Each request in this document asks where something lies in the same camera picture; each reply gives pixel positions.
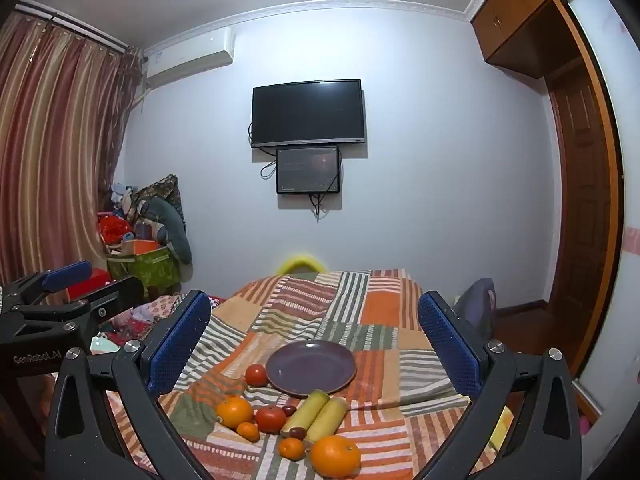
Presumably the yellow curved object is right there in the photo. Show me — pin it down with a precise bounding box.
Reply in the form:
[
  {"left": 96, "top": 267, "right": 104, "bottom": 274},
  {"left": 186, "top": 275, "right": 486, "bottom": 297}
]
[{"left": 276, "top": 255, "right": 326, "bottom": 276}]

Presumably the green storage box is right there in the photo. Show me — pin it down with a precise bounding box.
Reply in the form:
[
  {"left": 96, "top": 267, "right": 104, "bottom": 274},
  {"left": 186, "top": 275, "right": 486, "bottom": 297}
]
[{"left": 106, "top": 247, "right": 181, "bottom": 291}]

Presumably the red bag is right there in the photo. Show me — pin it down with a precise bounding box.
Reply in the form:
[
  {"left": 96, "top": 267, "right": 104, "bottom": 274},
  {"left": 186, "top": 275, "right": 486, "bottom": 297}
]
[{"left": 97, "top": 212, "right": 133, "bottom": 246}]

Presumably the floral patchwork quilt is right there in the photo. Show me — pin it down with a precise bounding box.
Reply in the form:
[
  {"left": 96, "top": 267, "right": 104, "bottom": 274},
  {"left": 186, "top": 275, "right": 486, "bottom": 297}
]
[{"left": 100, "top": 292, "right": 226, "bottom": 351}]

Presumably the curtain rail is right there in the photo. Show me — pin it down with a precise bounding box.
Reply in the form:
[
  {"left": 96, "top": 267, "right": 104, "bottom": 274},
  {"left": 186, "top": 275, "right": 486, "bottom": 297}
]
[{"left": 14, "top": 2, "right": 146, "bottom": 58}]

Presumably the small black wall monitor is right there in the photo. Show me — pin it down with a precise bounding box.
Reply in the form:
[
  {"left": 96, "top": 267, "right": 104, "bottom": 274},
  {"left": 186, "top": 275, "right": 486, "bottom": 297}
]
[{"left": 276, "top": 146, "right": 342, "bottom": 195}]

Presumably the brown wooden door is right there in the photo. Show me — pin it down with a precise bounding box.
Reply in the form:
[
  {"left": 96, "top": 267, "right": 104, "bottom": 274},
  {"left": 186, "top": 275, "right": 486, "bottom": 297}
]
[{"left": 547, "top": 67, "right": 613, "bottom": 361}]

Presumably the white air conditioner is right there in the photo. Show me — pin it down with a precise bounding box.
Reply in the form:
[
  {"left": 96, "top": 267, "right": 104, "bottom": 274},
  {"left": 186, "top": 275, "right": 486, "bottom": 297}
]
[{"left": 145, "top": 27, "right": 236, "bottom": 91}]

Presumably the yellow cloth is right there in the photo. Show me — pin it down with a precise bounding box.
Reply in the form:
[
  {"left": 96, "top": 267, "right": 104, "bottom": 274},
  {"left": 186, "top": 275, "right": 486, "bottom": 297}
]
[{"left": 487, "top": 405, "right": 513, "bottom": 451}]

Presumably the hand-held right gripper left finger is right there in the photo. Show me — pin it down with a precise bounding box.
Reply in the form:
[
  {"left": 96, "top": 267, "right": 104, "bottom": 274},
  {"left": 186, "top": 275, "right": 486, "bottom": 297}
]
[{"left": 44, "top": 289, "right": 221, "bottom": 480}]

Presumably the red box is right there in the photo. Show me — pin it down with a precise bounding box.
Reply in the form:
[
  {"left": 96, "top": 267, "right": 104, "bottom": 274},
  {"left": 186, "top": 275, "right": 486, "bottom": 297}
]
[{"left": 67, "top": 269, "right": 111, "bottom": 298}]

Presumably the striped brown curtain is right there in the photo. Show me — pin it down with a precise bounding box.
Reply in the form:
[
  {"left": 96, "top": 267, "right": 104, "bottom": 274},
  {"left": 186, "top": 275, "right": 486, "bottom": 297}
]
[{"left": 0, "top": 7, "right": 146, "bottom": 286}]

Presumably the grey plush pillow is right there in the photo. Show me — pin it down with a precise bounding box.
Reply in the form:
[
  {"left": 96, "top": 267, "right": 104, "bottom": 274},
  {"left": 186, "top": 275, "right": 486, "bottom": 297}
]
[{"left": 142, "top": 197, "right": 193, "bottom": 265}]

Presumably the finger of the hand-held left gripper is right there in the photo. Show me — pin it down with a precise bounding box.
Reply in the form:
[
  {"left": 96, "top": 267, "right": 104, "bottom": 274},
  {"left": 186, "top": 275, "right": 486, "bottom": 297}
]
[
  {"left": 15, "top": 276, "right": 144, "bottom": 343},
  {"left": 0, "top": 260, "right": 93, "bottom": 311}
]

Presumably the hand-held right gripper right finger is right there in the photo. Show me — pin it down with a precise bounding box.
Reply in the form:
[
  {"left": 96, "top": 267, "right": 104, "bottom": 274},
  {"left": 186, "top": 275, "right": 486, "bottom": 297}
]
[{"left": 417, "top": 290, "right": 583, "bottom": 480}]

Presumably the purple round plate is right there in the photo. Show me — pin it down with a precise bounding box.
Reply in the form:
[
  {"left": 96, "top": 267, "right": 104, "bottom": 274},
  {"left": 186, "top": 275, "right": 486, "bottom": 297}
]
[{"left": 266, "top": 340, "right": 357, "bottom": 399}]

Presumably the orange cardboard box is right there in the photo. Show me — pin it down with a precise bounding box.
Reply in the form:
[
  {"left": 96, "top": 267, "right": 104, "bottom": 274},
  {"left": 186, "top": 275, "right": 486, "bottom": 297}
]
[{"left": 122, "top": 239, "right": 168, "bottom": 256}]

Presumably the large orange with sticker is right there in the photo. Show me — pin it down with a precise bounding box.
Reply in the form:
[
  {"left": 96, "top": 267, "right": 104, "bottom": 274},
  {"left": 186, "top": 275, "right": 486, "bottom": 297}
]
[{"left": 310, "top": 435, "right": 362, "bottom": 479}]

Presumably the striped patchwork blanket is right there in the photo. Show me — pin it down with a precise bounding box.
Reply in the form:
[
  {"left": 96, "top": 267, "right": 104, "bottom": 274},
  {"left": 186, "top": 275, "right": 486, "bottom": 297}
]
[{"left": 102, "top": 269, "right": 511, "bottom": 480}]

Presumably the wooden overhead cabinet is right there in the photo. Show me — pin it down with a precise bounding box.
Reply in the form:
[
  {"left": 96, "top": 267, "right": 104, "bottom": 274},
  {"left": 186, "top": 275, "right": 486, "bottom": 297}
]
[{"left": 470, "top": 0, "right": 586, "bottom": 80}]

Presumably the black wall television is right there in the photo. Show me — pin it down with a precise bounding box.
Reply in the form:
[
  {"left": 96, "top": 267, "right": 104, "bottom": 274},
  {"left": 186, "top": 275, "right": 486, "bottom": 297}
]
[{"left": 251, "top": 79, "right": 366, "bottom": 148}]

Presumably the dark patterned cloth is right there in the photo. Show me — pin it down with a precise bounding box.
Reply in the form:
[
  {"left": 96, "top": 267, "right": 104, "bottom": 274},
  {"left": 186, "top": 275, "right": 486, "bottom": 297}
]
[{"left": 135, "top": 175, "right": 186, "bottom": 221}]

